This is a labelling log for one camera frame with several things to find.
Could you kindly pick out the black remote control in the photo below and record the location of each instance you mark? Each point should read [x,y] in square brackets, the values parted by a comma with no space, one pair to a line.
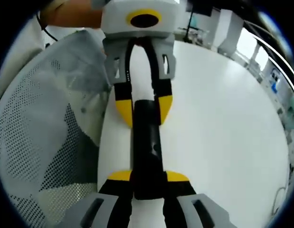
[146,142]

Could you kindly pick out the grey mesh office chair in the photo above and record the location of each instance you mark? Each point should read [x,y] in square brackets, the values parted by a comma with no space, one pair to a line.
[42,118]

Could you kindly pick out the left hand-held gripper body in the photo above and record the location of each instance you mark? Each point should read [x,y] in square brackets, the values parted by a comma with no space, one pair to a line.
[116,21]

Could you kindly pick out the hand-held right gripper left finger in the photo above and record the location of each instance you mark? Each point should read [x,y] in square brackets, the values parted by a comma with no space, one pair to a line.
[113,202]

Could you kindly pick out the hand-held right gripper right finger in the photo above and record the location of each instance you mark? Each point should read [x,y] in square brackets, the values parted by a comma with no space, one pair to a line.
[182,204]

